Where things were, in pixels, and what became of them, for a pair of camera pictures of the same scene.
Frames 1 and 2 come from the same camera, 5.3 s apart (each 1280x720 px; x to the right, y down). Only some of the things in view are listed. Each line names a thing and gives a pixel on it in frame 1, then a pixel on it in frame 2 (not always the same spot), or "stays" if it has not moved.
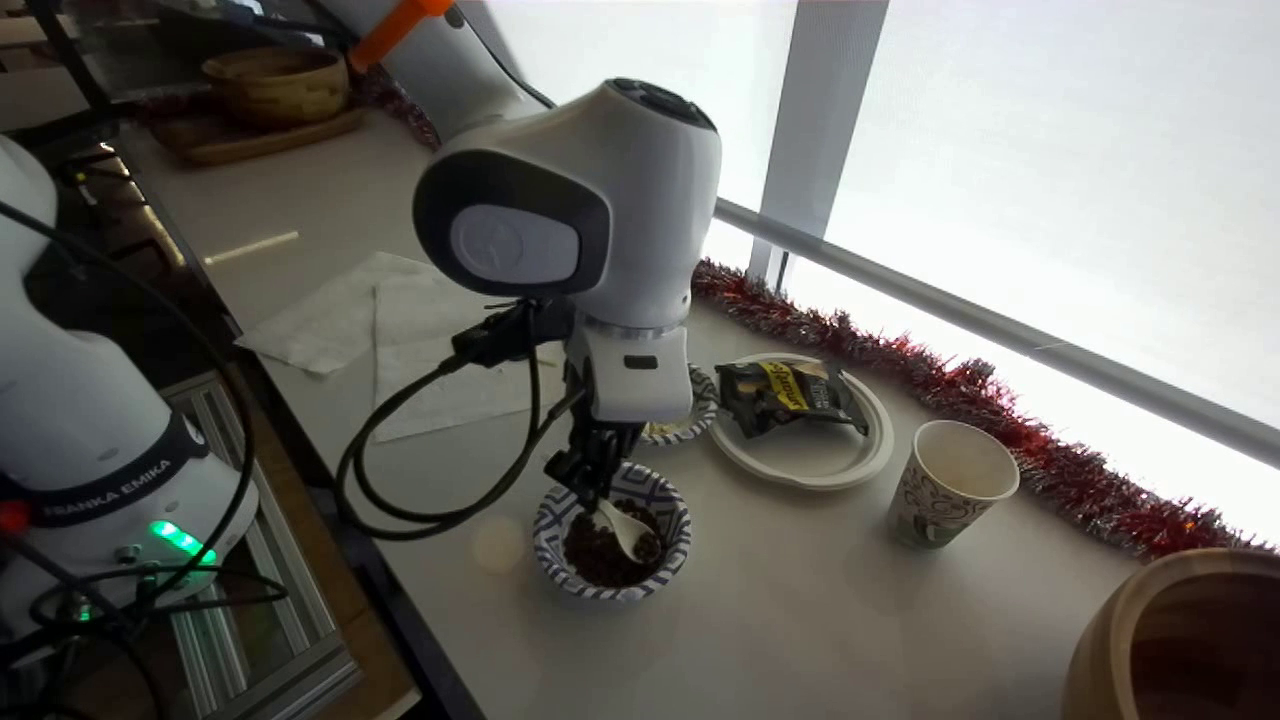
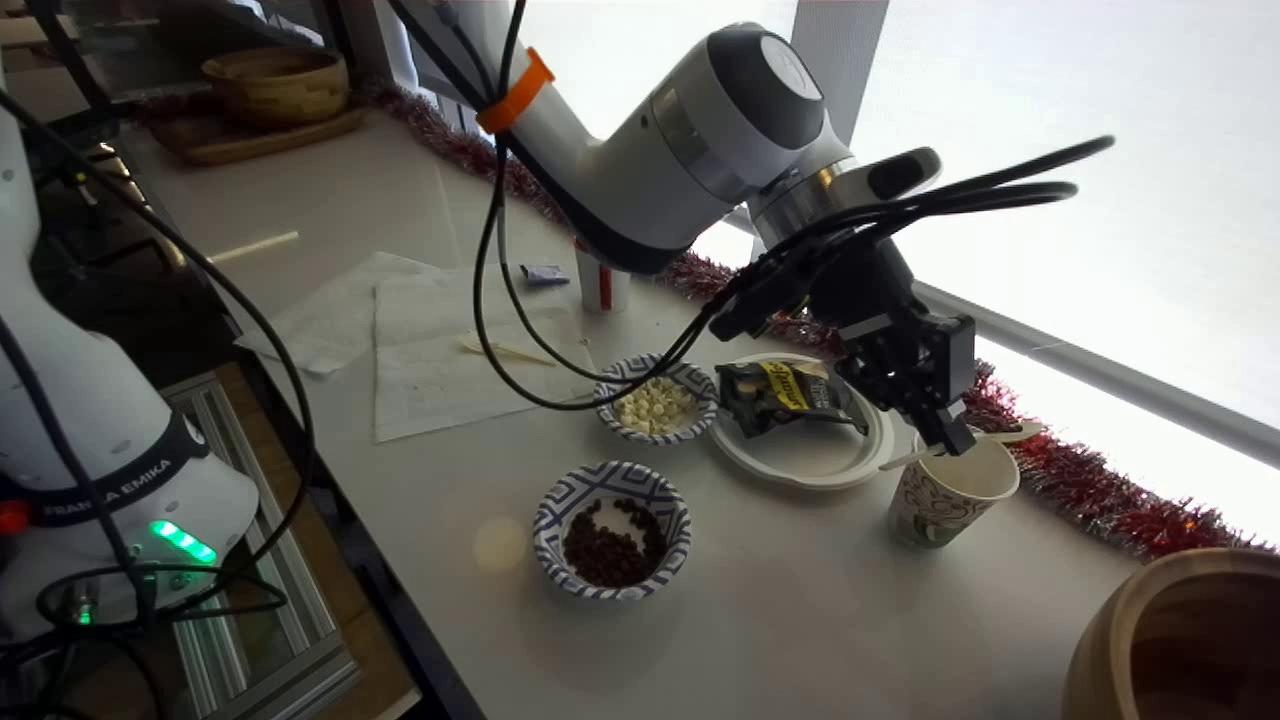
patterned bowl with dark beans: [588, 562] stays
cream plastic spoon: [626, 528] → [993, 439]
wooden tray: [194, 137] stays
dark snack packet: [771, 395] stays
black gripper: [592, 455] → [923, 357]
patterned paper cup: [951, 487] stays
